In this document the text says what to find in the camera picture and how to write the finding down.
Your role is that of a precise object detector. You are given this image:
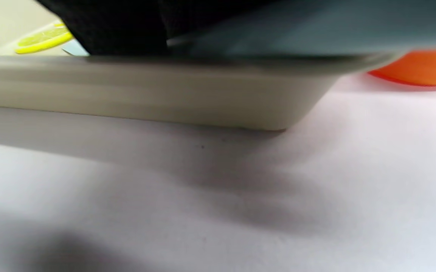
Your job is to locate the yellow lemon slice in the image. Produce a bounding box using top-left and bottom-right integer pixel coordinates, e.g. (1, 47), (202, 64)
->
(15, 23), (74, 54)

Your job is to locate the beige food tray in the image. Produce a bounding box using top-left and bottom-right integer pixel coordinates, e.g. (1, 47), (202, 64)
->
(0, 0), (403, 131)

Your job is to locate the person's right hand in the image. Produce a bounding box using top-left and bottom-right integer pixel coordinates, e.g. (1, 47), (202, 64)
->
(36, 0), (279, 56)

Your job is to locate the orange plastic cup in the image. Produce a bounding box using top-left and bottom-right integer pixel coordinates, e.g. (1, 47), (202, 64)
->
(367, 49), (436, 87)

